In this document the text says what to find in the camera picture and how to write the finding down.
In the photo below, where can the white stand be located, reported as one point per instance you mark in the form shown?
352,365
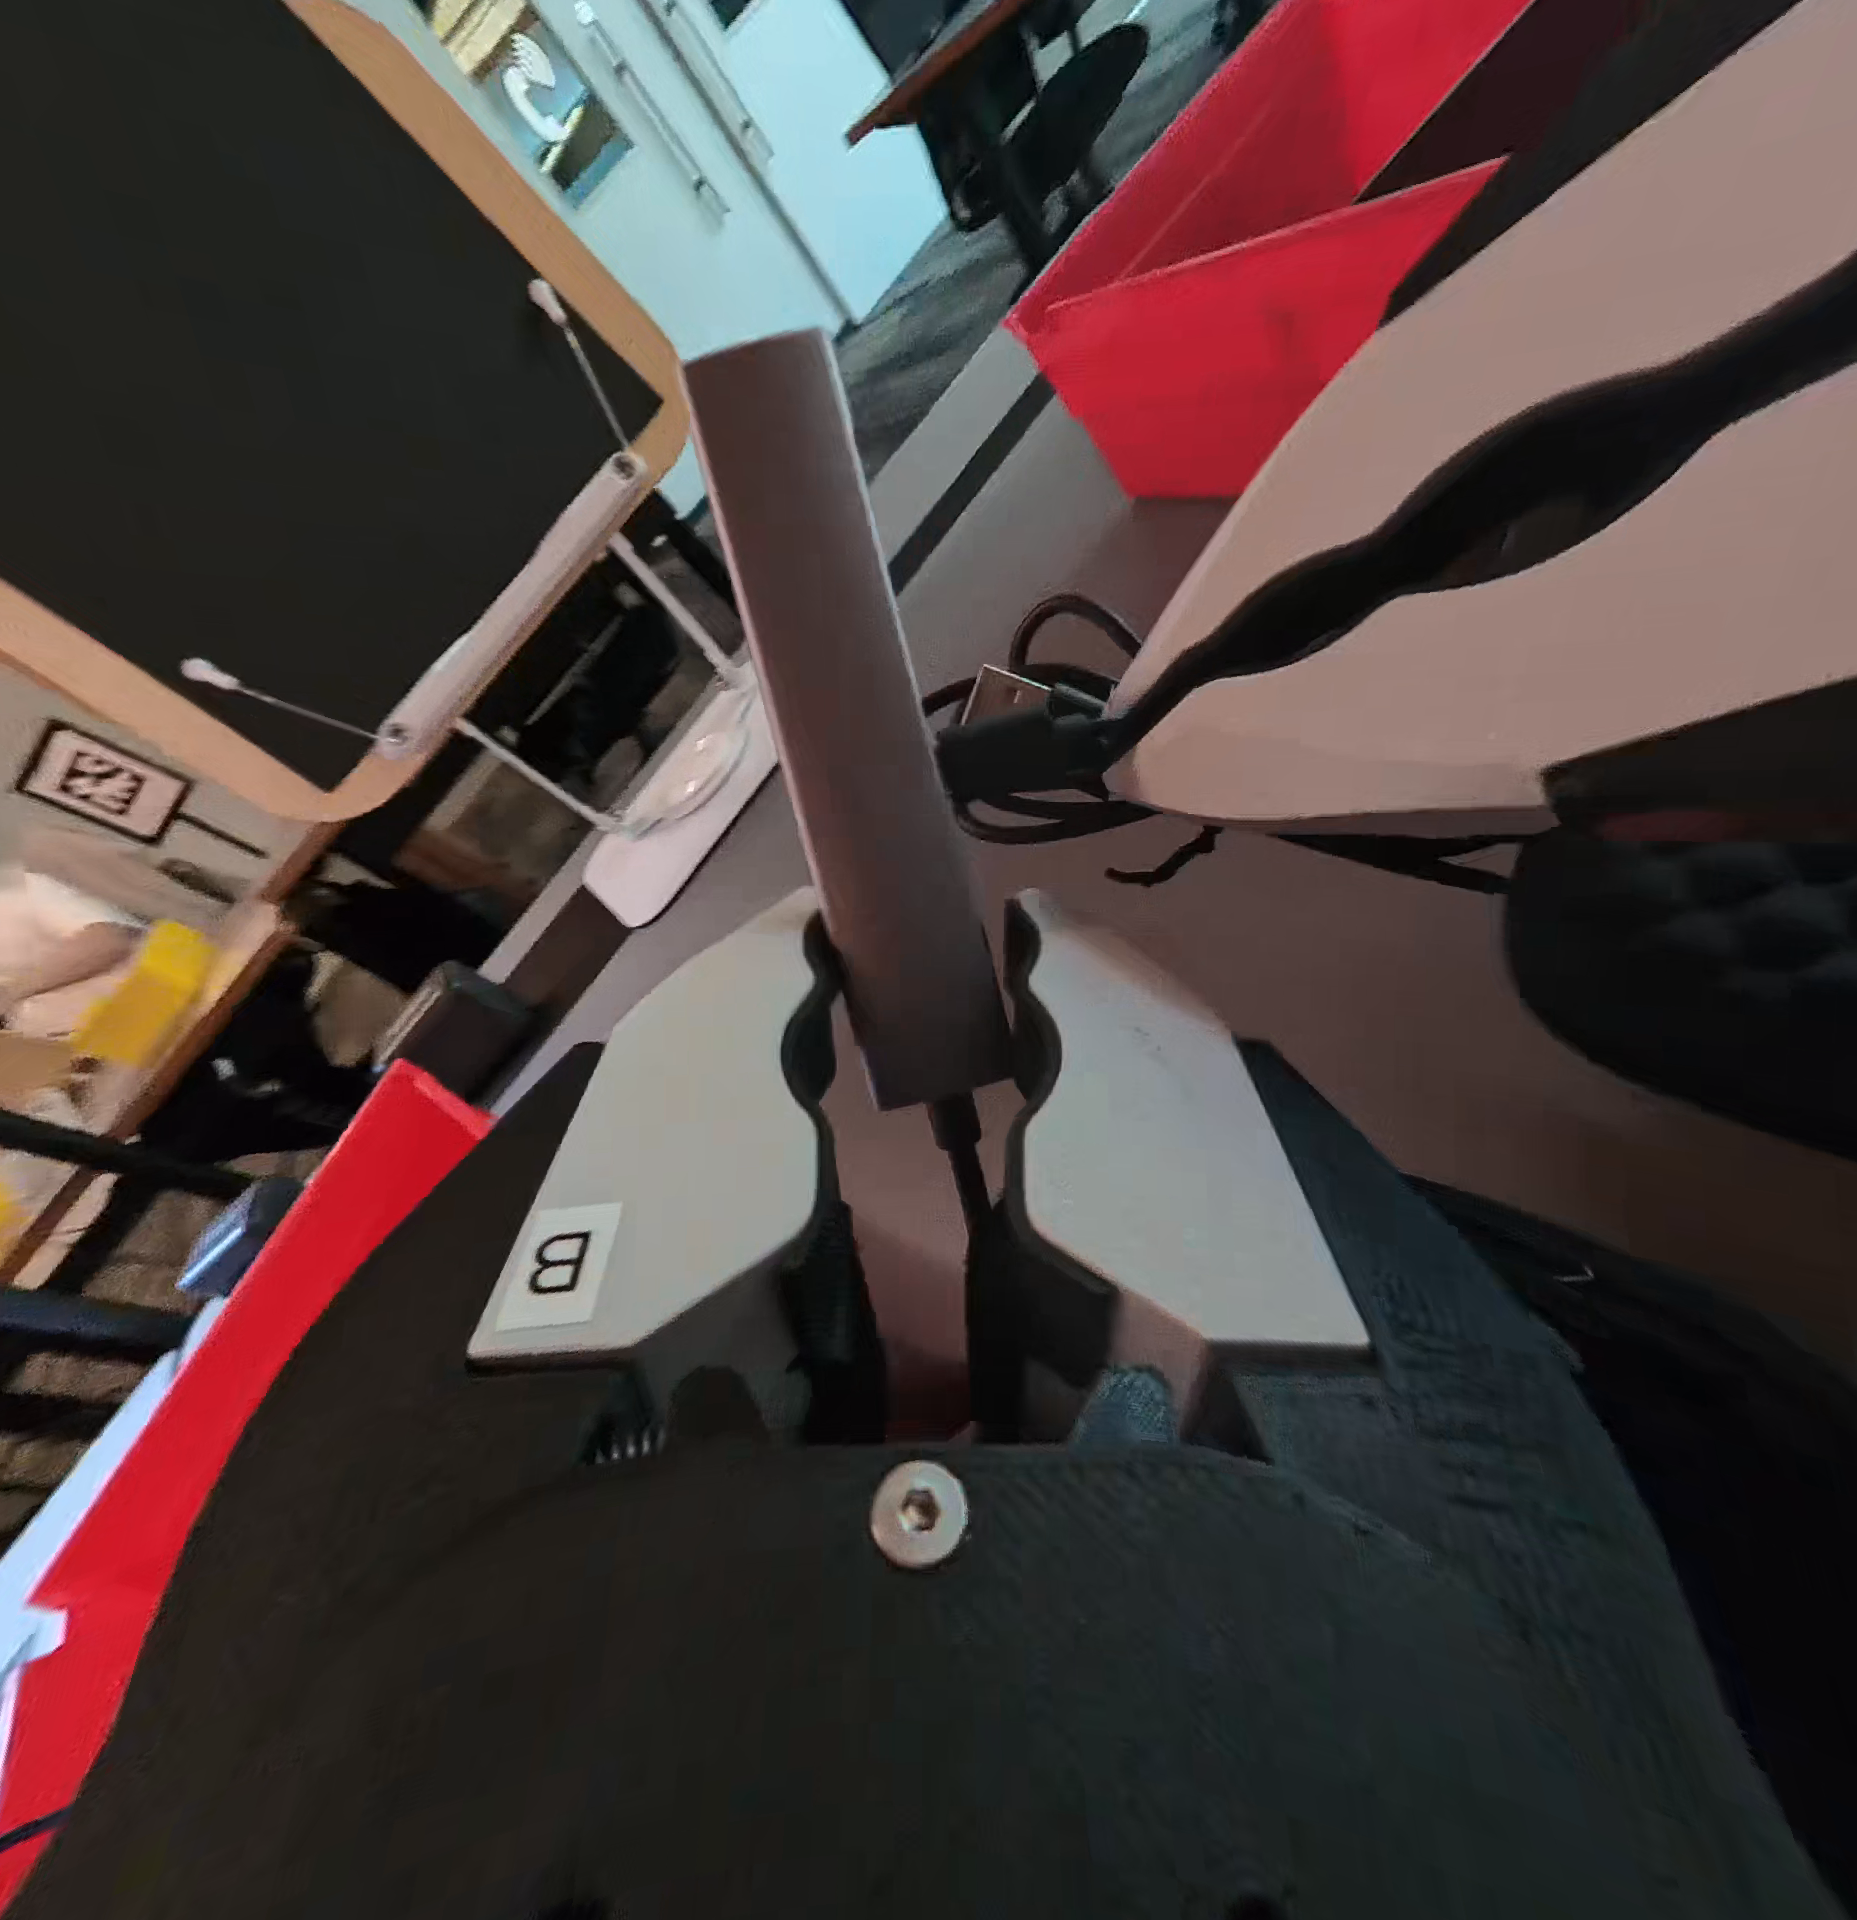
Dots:
517,595

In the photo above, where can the grey usb hub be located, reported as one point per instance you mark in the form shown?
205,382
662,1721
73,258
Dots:
839,719

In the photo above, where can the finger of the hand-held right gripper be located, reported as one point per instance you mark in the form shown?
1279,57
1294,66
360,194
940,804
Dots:
1544,301
1469,706

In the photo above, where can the framed wall sign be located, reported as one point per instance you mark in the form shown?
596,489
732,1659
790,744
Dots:
104,779

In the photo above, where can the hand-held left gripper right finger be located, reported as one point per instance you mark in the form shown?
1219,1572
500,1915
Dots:
1168,1171

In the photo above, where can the black office chair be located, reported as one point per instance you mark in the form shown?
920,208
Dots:
1071,90

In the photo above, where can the wooden background desk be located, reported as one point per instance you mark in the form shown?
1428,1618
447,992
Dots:
930,76

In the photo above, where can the grey box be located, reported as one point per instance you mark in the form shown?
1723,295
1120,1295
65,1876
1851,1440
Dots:
465,1035

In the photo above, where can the black board wooden edge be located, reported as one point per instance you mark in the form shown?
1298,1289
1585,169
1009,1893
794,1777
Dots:
269,374

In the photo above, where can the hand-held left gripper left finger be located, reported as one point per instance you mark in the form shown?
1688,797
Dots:
690,1140

